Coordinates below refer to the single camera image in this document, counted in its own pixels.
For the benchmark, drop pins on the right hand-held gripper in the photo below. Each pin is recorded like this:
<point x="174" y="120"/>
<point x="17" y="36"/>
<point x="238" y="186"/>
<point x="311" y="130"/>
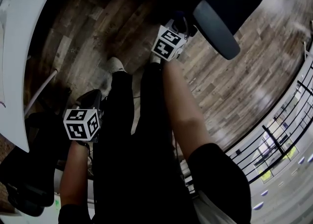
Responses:
<point x="168" y="44"/>

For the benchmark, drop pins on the person's left shoe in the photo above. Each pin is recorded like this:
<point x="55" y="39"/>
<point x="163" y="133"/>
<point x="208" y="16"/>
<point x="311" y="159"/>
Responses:
<point x="116" y="65"/>

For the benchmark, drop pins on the grey chair armrest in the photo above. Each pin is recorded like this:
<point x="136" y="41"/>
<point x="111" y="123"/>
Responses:
<point x="217" y="32"/>

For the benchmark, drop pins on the person's right forearm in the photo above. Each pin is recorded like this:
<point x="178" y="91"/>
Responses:
<point x="181" y="105"/>

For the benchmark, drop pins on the person's black clothing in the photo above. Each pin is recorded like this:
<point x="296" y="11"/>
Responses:
<point x="137" y="157"/>

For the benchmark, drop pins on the white table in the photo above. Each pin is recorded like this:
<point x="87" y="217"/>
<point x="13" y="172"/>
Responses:
<point x="19" y="34"/>

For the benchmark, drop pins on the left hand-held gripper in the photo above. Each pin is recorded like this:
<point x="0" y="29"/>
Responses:
<point x="80" y="125"/>

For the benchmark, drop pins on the person's shoe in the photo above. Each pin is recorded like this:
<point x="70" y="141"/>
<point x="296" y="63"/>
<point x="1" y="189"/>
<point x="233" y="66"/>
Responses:
<point x="116" y="65"/>
<point x="154" y="58"/>

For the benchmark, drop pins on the person's right shoe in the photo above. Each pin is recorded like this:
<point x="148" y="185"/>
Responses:
<point x="154" y="58"/>

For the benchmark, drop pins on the person's left forearm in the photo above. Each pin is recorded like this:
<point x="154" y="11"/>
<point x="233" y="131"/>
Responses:
<point x="73" y="174"/>

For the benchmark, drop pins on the black metal railing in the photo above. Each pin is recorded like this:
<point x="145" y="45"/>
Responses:
<point x="271" y="137"/>

